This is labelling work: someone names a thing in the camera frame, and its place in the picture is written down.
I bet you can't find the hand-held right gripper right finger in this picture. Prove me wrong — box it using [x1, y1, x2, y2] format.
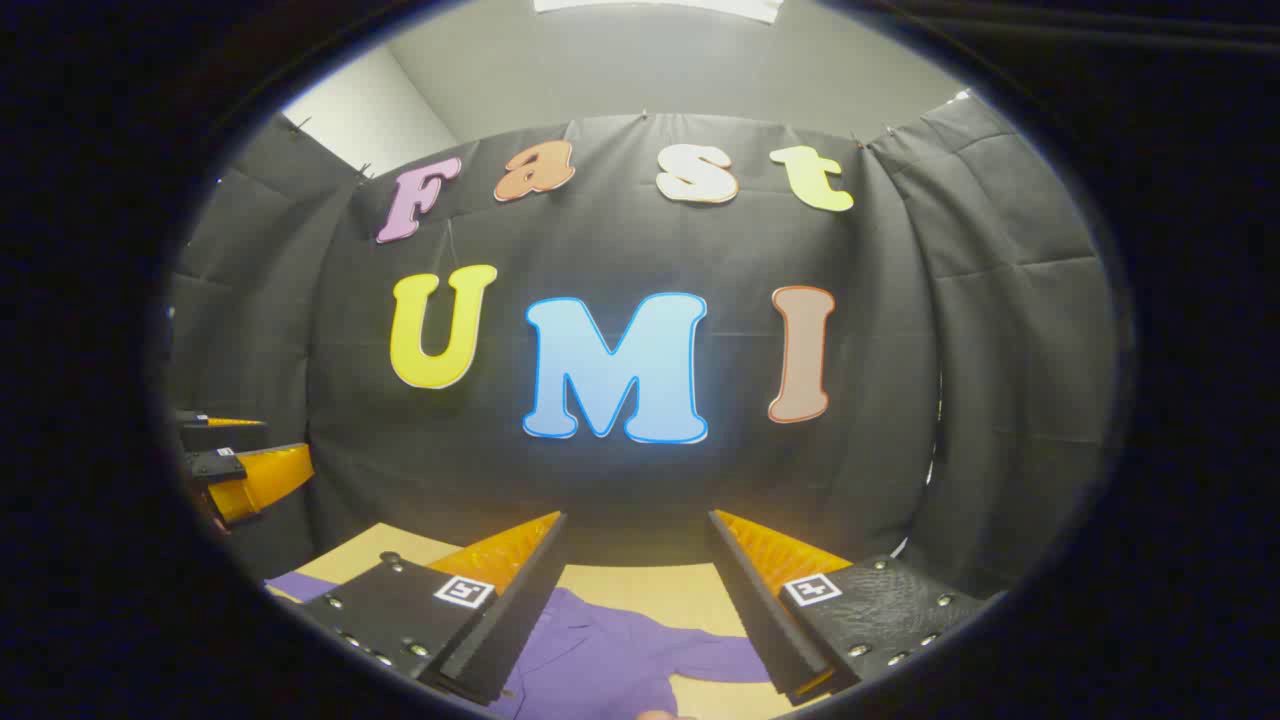
[708, 510, 991, 707]

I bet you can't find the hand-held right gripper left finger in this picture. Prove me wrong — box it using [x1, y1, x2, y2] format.
[285, 511, 569, 707]

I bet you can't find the purple collared shirt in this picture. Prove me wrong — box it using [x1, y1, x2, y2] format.
[265, 570, 776, 720]

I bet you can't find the black backdrop cloth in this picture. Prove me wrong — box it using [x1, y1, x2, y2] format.
[165, 95, 1121, 601]

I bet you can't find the ceiling light panel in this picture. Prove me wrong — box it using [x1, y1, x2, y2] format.
[533, 0, 784, 23]

